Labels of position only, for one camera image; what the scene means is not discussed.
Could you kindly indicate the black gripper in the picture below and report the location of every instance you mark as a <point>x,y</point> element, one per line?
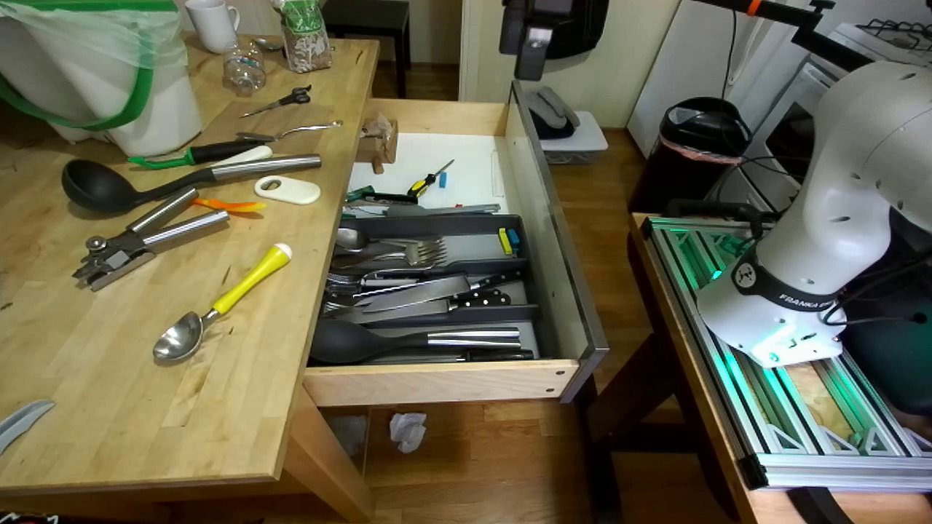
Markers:
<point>514,24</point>

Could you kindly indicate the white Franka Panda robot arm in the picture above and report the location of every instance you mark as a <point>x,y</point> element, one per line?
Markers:
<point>853,176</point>

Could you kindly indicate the steel table spoon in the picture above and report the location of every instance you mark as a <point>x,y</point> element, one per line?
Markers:
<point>348,237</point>

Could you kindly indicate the wooden drawer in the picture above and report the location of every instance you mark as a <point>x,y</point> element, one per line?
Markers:
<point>438,379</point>

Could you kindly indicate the grey rounded device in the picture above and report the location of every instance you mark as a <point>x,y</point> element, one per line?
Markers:
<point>552,113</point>

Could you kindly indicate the white flat box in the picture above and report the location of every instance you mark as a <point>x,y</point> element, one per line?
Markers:
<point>584,146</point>

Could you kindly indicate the yellow black screwdriver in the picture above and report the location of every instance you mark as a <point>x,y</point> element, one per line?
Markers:
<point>427,181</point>

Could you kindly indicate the white leaning boards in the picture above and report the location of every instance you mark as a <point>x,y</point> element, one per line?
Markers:
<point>699,69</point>

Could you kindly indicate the small wooden block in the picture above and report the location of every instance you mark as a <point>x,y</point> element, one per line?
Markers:
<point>379,142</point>

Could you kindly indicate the yellow blue small tool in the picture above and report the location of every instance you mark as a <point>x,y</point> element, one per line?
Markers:
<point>507,241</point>

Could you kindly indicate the black trash can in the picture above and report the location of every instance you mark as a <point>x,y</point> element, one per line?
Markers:
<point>693,157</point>

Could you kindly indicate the grey cutlery organizer tray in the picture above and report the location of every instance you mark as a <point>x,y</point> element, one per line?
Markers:
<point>418,225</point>

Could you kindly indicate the green black small tool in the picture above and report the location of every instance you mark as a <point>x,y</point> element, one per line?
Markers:
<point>369,200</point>

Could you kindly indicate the glass jar with green contents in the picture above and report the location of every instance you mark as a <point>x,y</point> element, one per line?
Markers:
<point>306,40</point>

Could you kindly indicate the steel fork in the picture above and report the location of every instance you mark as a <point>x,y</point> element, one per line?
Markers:
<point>402,259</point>

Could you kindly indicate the slim steel utensil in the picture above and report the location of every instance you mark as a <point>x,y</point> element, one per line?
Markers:
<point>300,130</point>

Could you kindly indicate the white stove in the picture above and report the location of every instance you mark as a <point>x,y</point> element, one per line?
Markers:
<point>789,136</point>

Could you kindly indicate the wide blade steel knife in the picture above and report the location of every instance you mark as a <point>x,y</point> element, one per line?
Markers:
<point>398,296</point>

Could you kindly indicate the small clear glass jar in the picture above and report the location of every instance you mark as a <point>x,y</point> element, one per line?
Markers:
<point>243,72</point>

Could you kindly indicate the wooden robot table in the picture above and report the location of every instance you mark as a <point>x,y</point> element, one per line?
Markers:
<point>680,339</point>

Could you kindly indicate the white mug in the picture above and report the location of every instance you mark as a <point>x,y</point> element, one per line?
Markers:
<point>214,24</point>

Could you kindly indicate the orange peeler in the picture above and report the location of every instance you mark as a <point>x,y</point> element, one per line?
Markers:
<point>230,205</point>

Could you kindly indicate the crumpled white paper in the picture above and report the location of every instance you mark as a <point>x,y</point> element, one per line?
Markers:
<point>409,432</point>

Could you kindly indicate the steel can opener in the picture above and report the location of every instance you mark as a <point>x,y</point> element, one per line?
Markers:
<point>165,235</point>

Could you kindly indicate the dark teal bin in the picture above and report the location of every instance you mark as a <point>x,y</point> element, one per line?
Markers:
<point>897,369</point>

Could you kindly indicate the black object on wall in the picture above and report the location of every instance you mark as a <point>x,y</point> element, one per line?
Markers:
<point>578,24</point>

